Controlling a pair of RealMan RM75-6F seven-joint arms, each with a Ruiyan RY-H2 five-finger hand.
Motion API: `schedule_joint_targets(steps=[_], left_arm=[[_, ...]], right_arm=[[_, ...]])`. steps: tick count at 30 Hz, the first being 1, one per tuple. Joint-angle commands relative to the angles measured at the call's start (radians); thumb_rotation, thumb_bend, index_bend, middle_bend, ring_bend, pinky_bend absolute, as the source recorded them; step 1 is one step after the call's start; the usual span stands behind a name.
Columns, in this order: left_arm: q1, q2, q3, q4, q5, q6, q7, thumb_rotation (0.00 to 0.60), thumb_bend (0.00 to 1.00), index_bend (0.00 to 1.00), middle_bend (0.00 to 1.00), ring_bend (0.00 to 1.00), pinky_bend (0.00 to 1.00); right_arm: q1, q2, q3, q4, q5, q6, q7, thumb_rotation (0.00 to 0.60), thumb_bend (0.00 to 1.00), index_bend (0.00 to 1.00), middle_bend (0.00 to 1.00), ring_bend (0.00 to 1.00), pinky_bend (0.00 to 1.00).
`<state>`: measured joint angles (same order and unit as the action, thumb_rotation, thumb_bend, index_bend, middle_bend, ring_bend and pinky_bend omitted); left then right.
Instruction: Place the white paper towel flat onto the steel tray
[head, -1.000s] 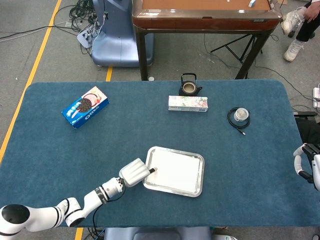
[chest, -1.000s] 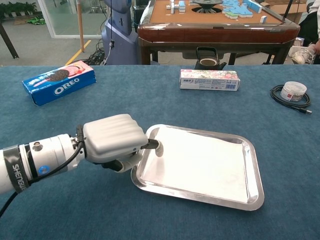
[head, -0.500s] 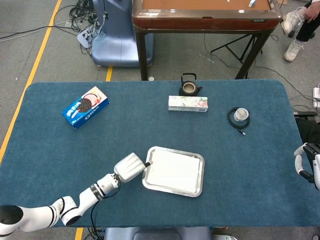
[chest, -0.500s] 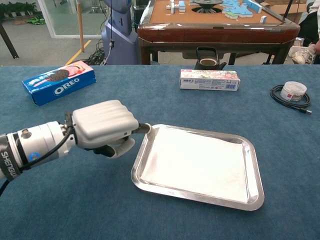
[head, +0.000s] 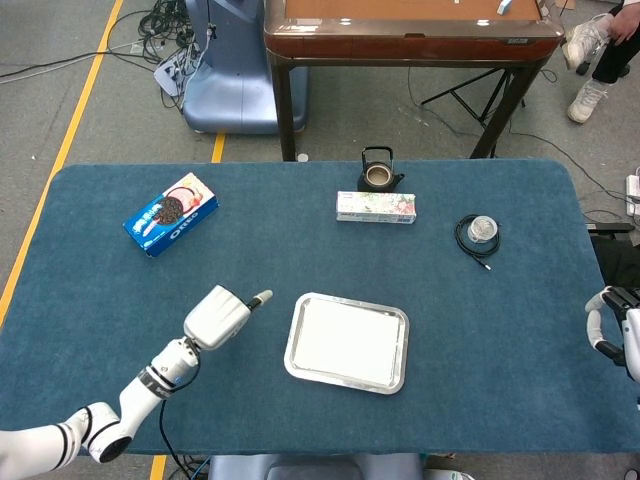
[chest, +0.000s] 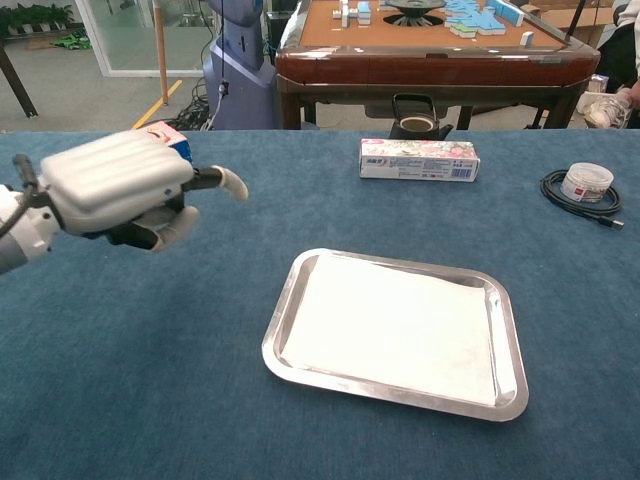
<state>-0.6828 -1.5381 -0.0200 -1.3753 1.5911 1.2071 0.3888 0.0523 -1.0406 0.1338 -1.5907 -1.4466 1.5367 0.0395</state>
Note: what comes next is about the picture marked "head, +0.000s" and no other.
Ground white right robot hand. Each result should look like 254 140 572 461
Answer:
584 285 640 384

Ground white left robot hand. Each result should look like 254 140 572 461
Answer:
182 284 274 351

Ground white paper sheet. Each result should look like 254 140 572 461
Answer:
292 298 403 386

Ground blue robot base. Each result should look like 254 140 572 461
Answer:
182 0 309 135

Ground silver metal tray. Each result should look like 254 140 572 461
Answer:
283 292 411 396

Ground blue table cloth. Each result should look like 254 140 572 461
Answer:
0 159 640 457

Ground blue Oreo cookie box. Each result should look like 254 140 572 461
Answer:
122 172 220 259

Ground small clear round container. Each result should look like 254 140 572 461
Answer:
468 215 497 243

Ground grey blue robot torso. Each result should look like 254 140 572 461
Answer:
207 453 426 480

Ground floral toothpaste box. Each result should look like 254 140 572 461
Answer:
335 190 418 225

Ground black cast iron teapot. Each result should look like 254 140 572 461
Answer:
356 145 406 194

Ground white sneaker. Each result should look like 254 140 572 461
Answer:
562 13 612 71
567 78 609 125

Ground white power strip with plugs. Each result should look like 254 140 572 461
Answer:
153 47 197 96

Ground person black trouser leg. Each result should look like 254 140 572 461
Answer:
592 0 640 85

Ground black folding tripod stand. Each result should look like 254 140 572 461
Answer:
421 68 527 129

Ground brown mahjong table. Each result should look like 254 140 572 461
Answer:
263 0 565 161

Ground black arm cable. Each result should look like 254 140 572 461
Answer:
158 359 201 474

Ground white wall power strip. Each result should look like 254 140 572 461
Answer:
625 173 640 217

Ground coiled black usb cable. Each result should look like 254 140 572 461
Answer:
453 213 502 272

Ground tangled black floor cables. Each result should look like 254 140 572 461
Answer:
137 0 211 109

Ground long thin floor cable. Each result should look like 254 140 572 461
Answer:
0 38 151 81

